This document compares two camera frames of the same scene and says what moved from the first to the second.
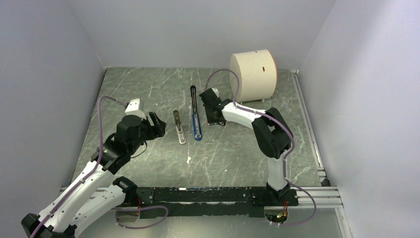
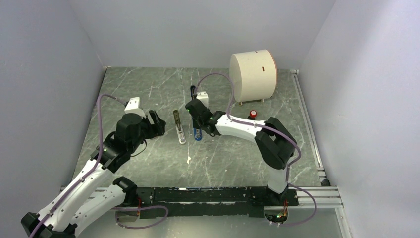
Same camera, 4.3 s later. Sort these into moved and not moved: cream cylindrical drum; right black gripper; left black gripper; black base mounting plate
Moved: right black gripper
Not moved: black base mounting plate; cream cylindrical drum; left black gripper
